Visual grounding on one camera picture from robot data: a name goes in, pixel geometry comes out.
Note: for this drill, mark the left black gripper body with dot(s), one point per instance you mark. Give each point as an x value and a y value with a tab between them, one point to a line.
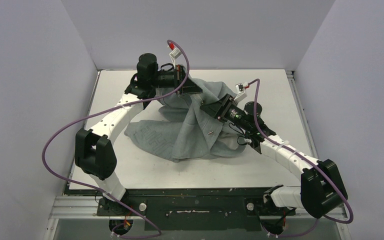
170	79

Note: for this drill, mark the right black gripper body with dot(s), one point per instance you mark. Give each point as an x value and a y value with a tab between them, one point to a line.
218	106

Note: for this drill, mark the grey zip-up jacket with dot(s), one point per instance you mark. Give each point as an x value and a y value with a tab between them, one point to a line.
183	134

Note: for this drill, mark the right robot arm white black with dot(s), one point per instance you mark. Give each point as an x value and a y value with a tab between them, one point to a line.
321	186

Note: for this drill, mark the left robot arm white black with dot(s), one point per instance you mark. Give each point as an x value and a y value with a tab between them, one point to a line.
94	152

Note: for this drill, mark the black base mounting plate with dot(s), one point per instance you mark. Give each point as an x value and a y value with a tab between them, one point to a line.
207	209

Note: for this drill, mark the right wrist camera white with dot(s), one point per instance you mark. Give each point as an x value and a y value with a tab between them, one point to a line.
241	92

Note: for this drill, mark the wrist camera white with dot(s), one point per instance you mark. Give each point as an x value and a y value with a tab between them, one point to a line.
174	54
241	92

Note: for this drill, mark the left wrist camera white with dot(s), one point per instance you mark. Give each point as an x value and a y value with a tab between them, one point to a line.
174	54

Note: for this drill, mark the aluminium rail frame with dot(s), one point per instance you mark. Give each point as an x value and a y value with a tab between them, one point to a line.
321	189

